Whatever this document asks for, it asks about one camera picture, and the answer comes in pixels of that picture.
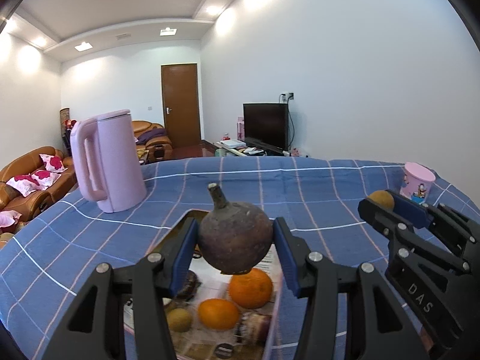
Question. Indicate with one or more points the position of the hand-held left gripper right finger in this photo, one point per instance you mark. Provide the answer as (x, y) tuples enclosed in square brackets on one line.
[(287, 258)]

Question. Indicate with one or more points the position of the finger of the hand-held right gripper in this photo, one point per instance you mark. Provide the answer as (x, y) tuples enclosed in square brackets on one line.
[(375, 213), (410, 212)]

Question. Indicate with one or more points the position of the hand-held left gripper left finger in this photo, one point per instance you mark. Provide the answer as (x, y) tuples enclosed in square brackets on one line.
[(183, 258)]

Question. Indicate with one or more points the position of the small green-brown fruit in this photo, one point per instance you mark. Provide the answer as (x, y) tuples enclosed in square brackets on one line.
[(380, 198), (179, 320)]

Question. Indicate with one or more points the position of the dark brown water chestnut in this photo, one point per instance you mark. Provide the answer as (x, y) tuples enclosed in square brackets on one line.
[(187, 287)]

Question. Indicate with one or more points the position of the large orange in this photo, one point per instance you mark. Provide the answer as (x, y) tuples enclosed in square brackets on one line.
[(250, 288)]

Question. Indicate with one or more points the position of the purple round fruit with stem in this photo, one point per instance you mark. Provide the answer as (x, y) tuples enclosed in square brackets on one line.
[(234, 236)]

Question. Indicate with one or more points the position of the pink metal tin box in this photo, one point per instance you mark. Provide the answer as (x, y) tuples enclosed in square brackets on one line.
[(275, 322)]

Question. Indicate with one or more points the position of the small orange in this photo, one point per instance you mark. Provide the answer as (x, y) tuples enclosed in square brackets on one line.
[(218, 314)]

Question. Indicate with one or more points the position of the brown sugarcane piece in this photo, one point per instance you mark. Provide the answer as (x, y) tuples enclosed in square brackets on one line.
[(255, 326)]

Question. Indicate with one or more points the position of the pink cartoon cup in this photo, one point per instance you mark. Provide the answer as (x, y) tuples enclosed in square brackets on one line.
[(416, 180)]

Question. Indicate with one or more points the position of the printed paper sheet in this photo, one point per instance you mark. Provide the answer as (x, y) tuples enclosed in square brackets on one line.
[(212, 283)]

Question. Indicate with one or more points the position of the blue checked tablecloth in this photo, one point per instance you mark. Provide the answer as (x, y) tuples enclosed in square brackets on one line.
[(300, 183)]

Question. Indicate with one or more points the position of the small pink toy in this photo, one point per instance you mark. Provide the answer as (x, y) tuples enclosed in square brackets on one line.
[(297, 152)]

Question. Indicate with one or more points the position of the brown leather armchair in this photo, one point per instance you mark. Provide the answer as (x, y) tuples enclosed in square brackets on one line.
[(159, 153)]

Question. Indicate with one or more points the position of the low television stand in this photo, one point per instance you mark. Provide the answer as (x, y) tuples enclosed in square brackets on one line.
[(228, 152)]

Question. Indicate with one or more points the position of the pink electric kettle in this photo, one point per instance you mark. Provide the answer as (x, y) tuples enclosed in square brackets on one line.
[(112, 157)]

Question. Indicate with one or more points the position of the white flat box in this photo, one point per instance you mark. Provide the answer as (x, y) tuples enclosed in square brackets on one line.
[(232, 143)]

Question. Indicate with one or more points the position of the purple cloth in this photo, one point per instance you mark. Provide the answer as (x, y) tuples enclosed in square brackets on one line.
[(153, 135)]

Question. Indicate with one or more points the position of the black television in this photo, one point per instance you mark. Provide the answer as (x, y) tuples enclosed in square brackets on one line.
[(264, 125)]

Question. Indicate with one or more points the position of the tall pink box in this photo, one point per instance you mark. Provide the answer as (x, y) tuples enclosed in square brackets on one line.
[(240, 129)]

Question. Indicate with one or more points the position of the brown wooden door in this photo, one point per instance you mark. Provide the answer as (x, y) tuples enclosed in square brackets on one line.
[(180, 105)]

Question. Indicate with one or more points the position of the pink floral white pillow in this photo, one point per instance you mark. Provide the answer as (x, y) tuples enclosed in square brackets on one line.
[(9, 218), (51, 162), (22, 185), (47, 178)]

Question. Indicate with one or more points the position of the pile of clothes and bags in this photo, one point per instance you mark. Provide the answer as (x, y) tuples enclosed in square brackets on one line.
[(67, 142)]

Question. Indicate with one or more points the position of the brown leather sofa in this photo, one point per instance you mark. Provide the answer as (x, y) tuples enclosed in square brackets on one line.
[(15, 165), (5, 240)]

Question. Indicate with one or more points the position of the square ceiling panel light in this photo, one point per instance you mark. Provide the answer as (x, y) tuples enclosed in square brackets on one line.
[(168, 31), (83, 46)]

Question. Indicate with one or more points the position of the ceiling air vent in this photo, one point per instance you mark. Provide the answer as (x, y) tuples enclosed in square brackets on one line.
[(123, 37)]

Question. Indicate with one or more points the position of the recessed ceiling spotlight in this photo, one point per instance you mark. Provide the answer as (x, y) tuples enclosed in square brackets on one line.
[(39, 40), (212, 9)]

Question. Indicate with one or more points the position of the white wall socket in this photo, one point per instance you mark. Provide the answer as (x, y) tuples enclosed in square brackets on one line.
[(287, 96)]

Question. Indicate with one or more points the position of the dark framed wall hanging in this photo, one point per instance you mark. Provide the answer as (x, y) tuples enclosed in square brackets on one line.
[(64, 113)]

